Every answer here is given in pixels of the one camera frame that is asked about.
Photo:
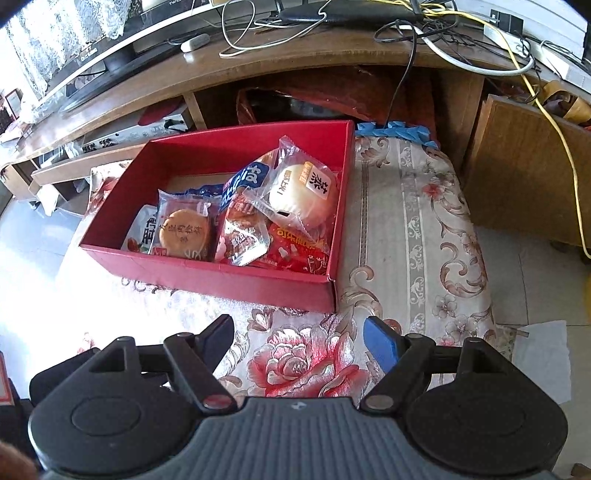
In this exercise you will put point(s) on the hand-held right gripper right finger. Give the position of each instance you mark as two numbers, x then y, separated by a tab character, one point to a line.
381	341

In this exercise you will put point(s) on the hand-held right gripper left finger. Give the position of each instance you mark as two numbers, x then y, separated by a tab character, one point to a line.
217	341

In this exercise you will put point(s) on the red cardboard box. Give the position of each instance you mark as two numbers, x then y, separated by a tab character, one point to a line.
207	281

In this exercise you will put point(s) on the brown round pastry packet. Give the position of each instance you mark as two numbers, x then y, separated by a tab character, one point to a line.
184	233

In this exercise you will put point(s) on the white bun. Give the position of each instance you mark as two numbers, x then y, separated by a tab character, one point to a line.
295	198

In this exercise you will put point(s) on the red white clear snack packet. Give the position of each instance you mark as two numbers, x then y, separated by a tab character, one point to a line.
240	240

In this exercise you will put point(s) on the floral table cloth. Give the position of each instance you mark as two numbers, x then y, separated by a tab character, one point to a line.
406	230

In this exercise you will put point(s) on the blue white snack packet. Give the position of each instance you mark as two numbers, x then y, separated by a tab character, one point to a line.
247	182
205	189

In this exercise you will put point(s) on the blue tape strip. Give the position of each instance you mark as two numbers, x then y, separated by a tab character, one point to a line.
406	131

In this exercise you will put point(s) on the small wooden cabinet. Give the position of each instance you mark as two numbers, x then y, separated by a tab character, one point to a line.
517	175

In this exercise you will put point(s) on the silver set-top device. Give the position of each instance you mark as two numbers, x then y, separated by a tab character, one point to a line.
138	136

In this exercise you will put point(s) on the white plastic bag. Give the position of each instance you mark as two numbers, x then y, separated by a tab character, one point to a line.
46	201

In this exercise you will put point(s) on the red bag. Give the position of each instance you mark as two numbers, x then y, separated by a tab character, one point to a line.
369	99

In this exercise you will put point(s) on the small white adapter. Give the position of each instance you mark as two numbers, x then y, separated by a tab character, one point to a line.
194	43

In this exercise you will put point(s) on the black television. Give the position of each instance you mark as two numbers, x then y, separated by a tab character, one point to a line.
115	57

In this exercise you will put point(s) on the wooden desk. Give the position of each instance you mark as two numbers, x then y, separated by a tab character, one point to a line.
300	50

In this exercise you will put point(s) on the small framed picture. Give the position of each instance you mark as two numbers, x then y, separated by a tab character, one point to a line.
11	104

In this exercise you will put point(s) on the flat black device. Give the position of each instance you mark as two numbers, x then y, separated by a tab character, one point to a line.
346	16

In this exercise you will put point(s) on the white power strip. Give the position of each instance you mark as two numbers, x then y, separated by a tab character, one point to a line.
549	57

